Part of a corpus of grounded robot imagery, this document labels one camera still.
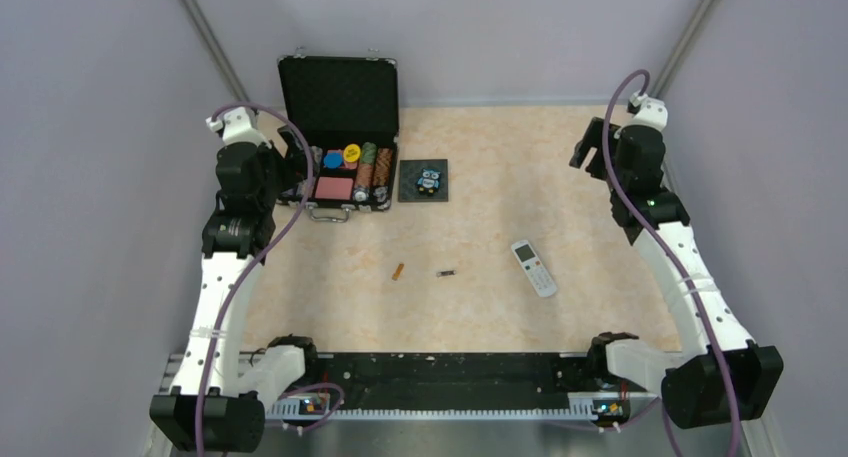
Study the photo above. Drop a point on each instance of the orange AA battery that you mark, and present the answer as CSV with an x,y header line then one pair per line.
x,y
398,271

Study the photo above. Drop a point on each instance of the black poker chip case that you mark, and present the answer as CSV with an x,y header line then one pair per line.
x,y
336,101

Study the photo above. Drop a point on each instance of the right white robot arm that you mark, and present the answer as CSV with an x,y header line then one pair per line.
x,y
721,367

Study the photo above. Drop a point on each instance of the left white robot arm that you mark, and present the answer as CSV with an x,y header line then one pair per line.
x,y
225,288

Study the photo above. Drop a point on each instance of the yellow poker chip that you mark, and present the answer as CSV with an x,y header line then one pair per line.
x,y
352,153

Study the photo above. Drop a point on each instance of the pink card deck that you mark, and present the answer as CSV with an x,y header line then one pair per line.
x,y
334,188

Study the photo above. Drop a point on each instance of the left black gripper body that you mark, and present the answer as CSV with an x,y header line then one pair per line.
x,y
293,169

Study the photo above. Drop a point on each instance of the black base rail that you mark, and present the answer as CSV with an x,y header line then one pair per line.
x,y
549,387

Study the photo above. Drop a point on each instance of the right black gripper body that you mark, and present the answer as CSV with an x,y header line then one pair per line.
x,y
594,139

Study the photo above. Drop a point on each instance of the blue poker chip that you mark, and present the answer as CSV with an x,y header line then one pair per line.
x,y
333,159

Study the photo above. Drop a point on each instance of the dark grey lego baseplate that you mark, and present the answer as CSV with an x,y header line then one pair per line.
x,y
409,172

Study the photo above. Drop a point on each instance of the white remote control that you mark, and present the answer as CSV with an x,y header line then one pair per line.
x,y
535,271

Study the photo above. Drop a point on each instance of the blue owl toy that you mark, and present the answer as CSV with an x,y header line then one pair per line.
x,y
429,182

